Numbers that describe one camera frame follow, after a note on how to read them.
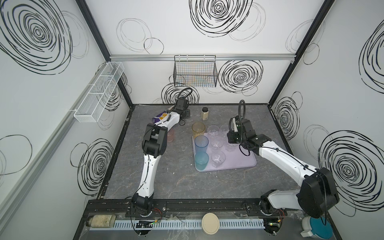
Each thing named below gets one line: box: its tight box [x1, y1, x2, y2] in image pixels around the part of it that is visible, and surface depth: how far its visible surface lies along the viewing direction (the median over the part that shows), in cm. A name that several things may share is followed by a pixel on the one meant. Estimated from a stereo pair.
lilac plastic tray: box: [204, 132, 257, 172], surface depth 91 cm
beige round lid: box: [201, 212, 220, 235], surface depth 66 cm
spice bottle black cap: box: [201, 106, 209, 121], surface depth 107 cm
